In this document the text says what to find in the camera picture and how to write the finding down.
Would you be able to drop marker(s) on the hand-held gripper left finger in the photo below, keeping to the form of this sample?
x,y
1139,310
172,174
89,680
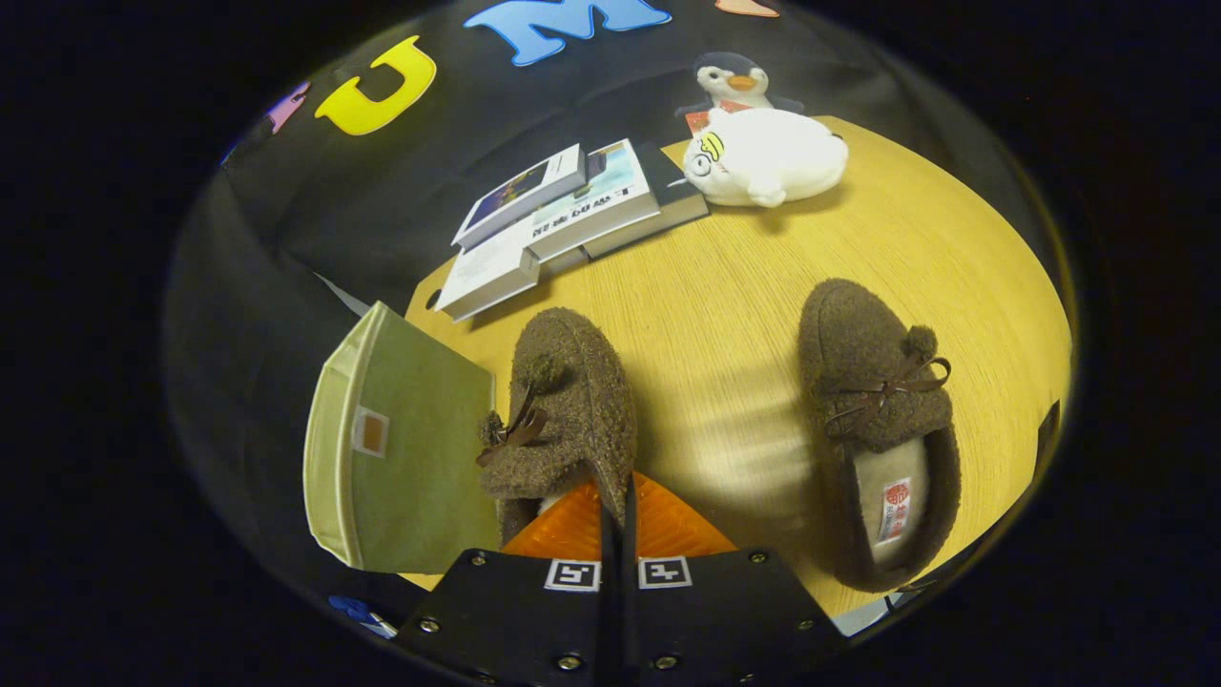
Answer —
x,y
525,620

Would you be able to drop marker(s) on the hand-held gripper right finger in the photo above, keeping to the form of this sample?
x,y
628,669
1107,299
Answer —
x,y
715,620

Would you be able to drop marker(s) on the green fabric storage box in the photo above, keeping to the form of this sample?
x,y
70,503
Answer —
x,y
420,429

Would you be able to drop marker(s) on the brown fuzzy shoe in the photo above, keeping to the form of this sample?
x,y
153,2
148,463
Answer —
x,y
572,382
858,353

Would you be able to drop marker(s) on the plain white book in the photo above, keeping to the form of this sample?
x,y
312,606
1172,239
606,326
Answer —
x,y
486,277

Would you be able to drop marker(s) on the teal and white book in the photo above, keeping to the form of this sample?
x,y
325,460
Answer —
x,y
596,205

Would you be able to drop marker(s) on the small blue picture book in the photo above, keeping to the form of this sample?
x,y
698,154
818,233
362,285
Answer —
x,y
520,196

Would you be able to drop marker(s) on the dark cover book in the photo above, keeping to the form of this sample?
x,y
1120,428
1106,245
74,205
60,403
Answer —
x,y
672,196

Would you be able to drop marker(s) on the white plush toy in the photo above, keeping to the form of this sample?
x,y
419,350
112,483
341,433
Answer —
x,y
773,157

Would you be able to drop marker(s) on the penguin plush toy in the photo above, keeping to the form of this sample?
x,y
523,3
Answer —
x,y
734,76

